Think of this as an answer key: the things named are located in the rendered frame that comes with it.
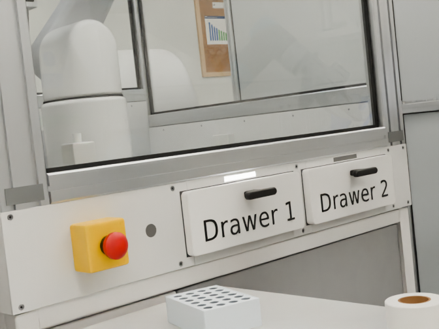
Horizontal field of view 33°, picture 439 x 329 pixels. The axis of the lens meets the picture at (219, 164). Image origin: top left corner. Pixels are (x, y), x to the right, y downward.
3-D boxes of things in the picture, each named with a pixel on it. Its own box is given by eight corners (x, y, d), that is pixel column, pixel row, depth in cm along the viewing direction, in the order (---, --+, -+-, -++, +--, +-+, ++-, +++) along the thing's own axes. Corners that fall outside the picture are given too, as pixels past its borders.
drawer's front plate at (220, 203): (305, 227, 143) (299, 171, 142) (194, 256, 123) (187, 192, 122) (298, 226, 144) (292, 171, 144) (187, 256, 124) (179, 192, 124)
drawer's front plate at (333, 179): (396, 203, 164) (391, 154, 164) (313, 224, 145) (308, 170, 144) (389, 203, 166) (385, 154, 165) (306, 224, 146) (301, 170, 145)
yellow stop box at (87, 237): (132, 264, 110) (127, 217, 110) (93, 275, 105) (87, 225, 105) (113, 262, 114) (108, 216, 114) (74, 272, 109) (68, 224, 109)
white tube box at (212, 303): (262, 326, 98) (259, 297, 98) (206, 340, 94) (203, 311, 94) (219, 309, 109) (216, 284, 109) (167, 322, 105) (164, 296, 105)
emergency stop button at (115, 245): (132, 256, 108) (129, 230, 107) (110, 262, 105) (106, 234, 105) (120, 255, 110) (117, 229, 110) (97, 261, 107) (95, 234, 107)
